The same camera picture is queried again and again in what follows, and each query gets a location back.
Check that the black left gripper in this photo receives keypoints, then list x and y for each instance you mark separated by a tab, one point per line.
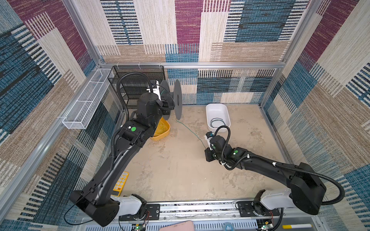
165	110

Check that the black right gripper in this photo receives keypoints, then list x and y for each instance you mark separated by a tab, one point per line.
207	151

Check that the grey perforated cable spool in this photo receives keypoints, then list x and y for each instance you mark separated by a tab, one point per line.
177	96

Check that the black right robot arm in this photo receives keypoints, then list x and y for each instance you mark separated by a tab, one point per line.
305	189

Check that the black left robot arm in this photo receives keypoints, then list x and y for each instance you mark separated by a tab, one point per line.
97	199

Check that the yellow plastic tub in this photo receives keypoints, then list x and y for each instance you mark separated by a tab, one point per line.
163	130

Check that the white plastic tub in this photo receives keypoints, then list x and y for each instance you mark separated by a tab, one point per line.
217	115

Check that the pink object at bottom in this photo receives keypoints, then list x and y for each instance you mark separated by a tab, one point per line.
183	226

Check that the yellow perforated plastic piece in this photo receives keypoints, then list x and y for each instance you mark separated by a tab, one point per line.
117	190

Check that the yellow white marker pen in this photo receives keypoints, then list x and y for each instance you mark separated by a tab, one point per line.
297	226

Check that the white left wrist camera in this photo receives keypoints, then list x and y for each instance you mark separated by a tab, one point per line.
155	89

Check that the black wire mesh shelf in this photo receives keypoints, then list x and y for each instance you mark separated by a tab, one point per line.
134	86

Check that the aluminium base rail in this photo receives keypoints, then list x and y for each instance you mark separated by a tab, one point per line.
209	215

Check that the white wire mesh basket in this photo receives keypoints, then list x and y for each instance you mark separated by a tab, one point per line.
82	111

